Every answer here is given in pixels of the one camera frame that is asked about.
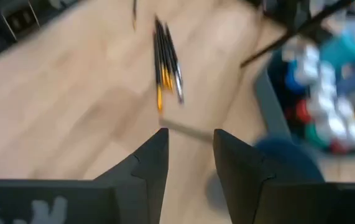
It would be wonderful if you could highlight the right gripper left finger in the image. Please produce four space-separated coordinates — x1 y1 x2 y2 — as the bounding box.
95 129 169 224

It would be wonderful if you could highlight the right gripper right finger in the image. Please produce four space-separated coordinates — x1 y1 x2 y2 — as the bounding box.
213 129 274 224

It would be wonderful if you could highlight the dark blue plastic cup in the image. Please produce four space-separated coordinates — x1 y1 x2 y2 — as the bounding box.
254 136 325 185

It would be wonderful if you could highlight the small dark blue paint bottle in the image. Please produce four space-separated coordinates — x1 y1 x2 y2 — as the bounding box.
284 58 321 94

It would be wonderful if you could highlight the teal plastic storage bin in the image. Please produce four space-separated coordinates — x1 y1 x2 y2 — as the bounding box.
253 43 355 156

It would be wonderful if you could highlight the small teal green paint bottle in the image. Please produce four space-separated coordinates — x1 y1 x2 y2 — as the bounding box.
304 114 349 150

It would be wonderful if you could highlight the small scarlet red paint bottle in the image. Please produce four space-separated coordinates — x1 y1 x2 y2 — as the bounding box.
285 99 324 125

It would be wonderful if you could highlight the black paintbrush silver ferrule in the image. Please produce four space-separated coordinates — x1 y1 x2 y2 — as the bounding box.
164 23 185 105

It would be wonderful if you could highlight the small dark red paint bottle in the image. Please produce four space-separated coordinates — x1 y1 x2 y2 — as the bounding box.
329 121 355 155

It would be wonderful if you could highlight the thin paintbrush gold ferrule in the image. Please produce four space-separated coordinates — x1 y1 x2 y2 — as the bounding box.
131 0 139 32

